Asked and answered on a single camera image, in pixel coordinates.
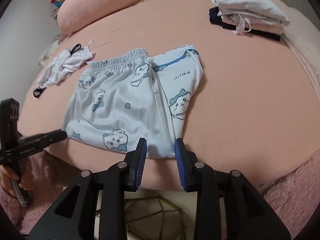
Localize pink round bed sheet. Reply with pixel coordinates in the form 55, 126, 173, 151
17, 0, 320, 193

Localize gold wire basket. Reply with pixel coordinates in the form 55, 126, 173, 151
125, 194, 187, 239

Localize person left hand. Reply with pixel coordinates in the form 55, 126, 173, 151
0, 158, 34, 197

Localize white crumpled clothes pile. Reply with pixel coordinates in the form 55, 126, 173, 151
33, 40, 95, 98

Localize folded white clothes stack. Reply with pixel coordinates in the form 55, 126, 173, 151
211, 0, 290, 35

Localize rolled pink quilt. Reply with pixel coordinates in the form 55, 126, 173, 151
57, 0, 140, 35

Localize light blue cartoon pajama pants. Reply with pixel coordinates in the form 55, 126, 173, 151
62, 45, 203, 158

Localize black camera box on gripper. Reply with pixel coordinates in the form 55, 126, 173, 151
1, 99, 20, 151

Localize folded navy garment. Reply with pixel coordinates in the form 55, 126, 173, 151
209, 7, 281, 41

